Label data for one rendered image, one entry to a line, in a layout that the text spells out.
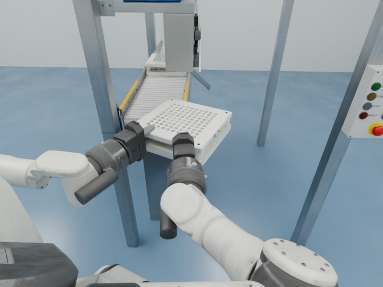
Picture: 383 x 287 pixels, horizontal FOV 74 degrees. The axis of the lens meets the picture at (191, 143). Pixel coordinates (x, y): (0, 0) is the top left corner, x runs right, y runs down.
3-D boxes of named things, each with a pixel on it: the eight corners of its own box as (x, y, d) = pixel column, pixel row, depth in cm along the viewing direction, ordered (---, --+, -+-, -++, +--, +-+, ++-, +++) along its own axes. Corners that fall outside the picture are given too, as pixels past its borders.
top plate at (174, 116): (201, 155, 68) (201, 148, 67) (128, 132, 77) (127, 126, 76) (232, 117, 86) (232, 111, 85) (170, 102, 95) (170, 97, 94)
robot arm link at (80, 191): (97, 171, 70) (59, 196, 62) (90, 140, 63) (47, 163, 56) (126, 191, 65) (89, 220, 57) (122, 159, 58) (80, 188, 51)
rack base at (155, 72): (186, 76, 153) (186, 72, 151) (146, 75, 153) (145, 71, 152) (188, 64, 173) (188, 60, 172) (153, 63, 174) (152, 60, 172)
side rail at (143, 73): (122, 116, 110) (121, 109, 108) (119, 115, 110) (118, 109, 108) (162, 44, 219) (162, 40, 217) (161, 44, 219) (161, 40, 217)
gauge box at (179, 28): (193, 72, 96) (194, 13, 85) (165, 71, 96) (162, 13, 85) (195, 56, 114) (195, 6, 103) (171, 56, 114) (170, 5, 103)
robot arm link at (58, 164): (98, 180, 63) (45, 173, 64) (92, 153, 58) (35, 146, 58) (87, 200, 58) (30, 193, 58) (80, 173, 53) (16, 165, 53)
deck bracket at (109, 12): (114, 16, 85) (111, 1, 83) (100, 16, 86) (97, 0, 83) (114, 16, 86) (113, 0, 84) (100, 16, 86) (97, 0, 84)
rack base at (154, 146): (200, 169, 71) (200, 162, 69) (130, 146, 80) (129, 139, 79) (230, 129, 89) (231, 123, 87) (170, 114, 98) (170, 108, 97)
